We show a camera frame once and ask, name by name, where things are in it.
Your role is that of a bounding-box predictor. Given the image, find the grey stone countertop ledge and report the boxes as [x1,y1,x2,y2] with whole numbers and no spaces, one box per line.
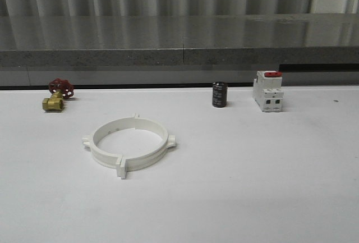
[0,12,359,79]

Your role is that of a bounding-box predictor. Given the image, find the black cylindrical capacitor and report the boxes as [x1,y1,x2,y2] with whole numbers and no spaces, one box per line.
[212,81,228,108]

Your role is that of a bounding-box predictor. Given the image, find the white half pipe clamp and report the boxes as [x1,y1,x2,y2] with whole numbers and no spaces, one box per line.
[116,114,176,179]
[82,114,142,179]

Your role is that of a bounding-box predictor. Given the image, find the brass valve red handwheel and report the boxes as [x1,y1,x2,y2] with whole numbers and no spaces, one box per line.
[42,78,74,111]

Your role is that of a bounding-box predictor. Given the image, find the white circuit breaker red switch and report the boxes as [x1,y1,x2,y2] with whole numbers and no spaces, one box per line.
[252,71,284,112]

